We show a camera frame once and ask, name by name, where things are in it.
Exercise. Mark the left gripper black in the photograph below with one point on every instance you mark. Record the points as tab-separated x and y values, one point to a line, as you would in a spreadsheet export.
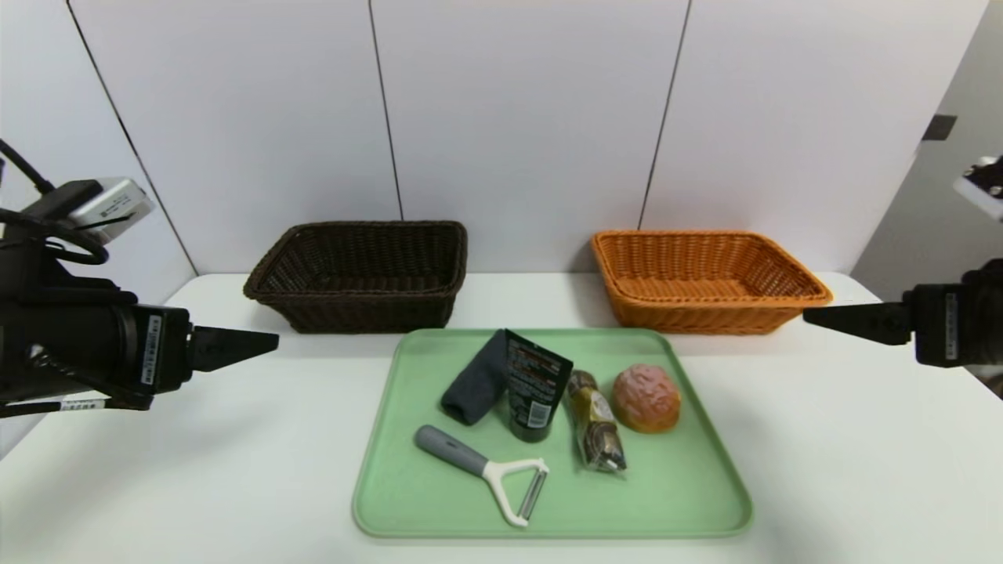
163	349

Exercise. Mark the light green plastic tray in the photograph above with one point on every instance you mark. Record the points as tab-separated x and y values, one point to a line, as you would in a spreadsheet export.
470	486

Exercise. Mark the orange wicker basket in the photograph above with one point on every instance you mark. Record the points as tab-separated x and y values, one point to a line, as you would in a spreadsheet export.
705	313

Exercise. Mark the gold snack roll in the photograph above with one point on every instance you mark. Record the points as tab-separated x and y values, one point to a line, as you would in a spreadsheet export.
595	427

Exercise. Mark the round pink-topped bun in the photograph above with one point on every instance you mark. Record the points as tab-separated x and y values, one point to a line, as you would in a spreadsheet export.
646	398

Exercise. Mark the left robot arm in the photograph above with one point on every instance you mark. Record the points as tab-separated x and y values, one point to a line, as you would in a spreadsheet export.
39	345

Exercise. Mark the grey cloth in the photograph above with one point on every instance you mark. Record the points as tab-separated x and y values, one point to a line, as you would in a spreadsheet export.
474	388

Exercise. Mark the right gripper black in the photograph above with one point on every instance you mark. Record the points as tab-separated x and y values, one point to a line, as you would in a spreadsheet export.
940	323

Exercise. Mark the dark wall fixture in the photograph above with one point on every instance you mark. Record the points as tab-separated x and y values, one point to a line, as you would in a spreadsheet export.
939	127

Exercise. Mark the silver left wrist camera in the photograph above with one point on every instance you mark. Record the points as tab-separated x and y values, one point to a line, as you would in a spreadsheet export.
102	205

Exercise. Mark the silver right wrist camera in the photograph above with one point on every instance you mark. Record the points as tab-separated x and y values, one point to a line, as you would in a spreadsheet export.
983	188

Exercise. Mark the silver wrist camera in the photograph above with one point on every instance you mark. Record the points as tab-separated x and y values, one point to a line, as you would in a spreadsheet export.
983	188
102	205

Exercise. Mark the black cosmetic tube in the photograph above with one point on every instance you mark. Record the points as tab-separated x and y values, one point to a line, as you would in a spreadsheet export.
533	384

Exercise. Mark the dark brown wicker basket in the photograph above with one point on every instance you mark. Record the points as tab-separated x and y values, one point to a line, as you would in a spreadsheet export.
353	309

